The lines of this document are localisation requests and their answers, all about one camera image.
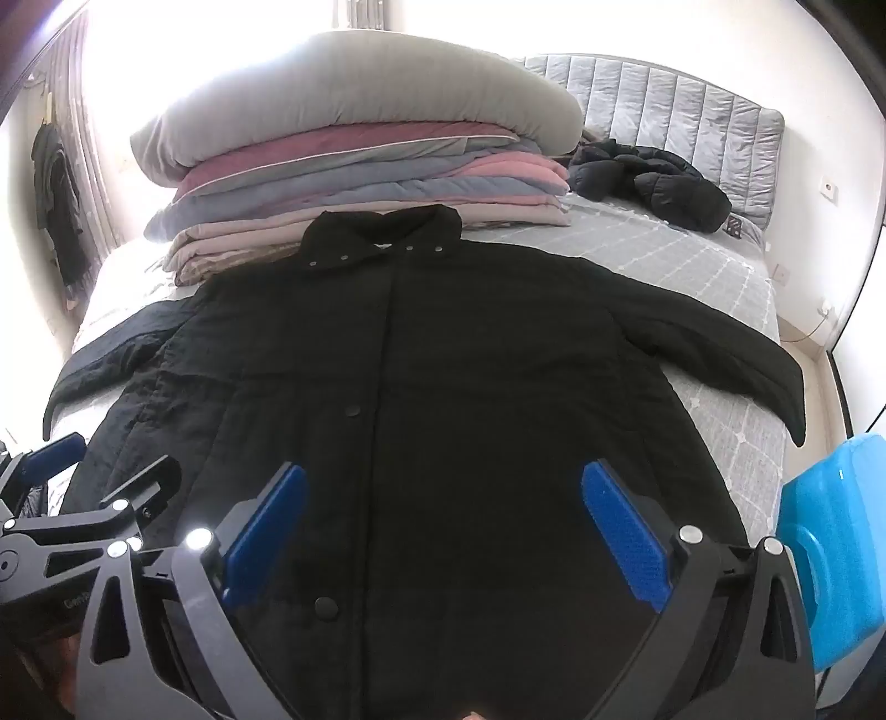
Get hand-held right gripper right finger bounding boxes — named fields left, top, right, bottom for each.
left=583, top=458, right=818, bottom=720

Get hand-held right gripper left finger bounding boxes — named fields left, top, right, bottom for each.
left=75, top=462, right=307, bottom=720

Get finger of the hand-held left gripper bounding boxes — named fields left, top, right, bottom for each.
left=0, top=453, right=182, bottom=555
left=0, top=433, right=87, bottom=517

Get black long coat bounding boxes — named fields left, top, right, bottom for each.
left=43, top=206, right=807, bottom=720

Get hanging dark clothes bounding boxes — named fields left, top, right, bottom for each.
left=31, top=123, right=91, bottom=285

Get blue plastic stool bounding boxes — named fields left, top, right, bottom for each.
left=775, top=435, right=886, bottom=676

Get stack of folded blankets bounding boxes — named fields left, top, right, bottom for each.
left=162, top=194, right=572, bottom=288

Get bed with grey quilted cover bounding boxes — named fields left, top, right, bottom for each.
left=51, top=187, right=790, bottom=555

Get light window curtain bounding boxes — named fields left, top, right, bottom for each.
left=332, top=0, right=389, bottom=29
left=51, top=14, right=132, bottom=292

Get blue-grey folded blanket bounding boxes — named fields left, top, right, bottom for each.
left=145, top=138, right=572, bottom=243

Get black puffer jacket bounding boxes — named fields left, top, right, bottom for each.
left=568, top=138, right=733, bottom=234

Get maroon folded blanket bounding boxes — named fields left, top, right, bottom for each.
left=176, top=119, right=523, bottom=202

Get pink folded blanket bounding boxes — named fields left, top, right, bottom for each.
left=450, top=148, right=570, bottom=198

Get grey padded headboard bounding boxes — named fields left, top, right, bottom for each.
left=522, top=54, right=786, bottom=233

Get stack of folded duvets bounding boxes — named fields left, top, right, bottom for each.
left=130, top=31, right=586, bottom=188

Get white plug with cable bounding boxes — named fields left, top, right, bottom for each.
left=779, top=301, right=836, bottom=347

